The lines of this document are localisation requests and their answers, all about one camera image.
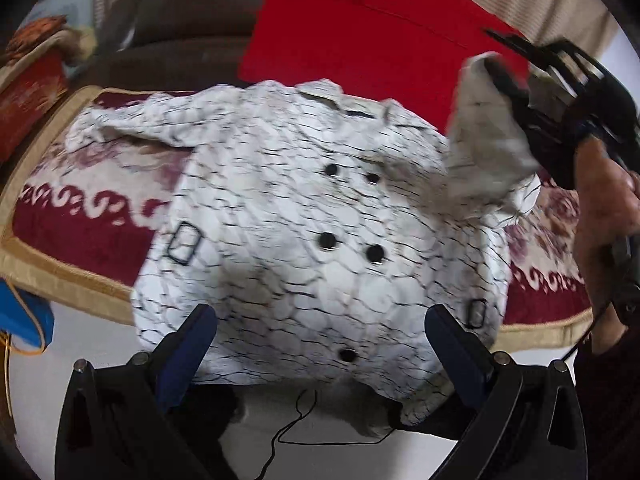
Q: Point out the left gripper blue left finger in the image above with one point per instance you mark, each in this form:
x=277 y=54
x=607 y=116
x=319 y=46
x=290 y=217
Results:
x=179 y=355

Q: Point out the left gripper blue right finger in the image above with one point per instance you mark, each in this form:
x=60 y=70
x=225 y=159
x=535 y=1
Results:
x=462 y=354

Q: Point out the white black-patterned coat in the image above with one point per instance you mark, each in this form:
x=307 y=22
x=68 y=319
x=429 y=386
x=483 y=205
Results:
x=321 y=227

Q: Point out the person's right hand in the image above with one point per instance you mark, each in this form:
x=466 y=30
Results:
x=609 y=210

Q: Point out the bright red blanket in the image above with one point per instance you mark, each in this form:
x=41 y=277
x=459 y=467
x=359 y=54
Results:
x=408 y=50

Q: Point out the red gift box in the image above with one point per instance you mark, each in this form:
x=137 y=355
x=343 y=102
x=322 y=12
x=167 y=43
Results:
x=39 y=83

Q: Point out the blue bag with orange cord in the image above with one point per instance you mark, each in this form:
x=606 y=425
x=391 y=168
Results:
x=27 y=321

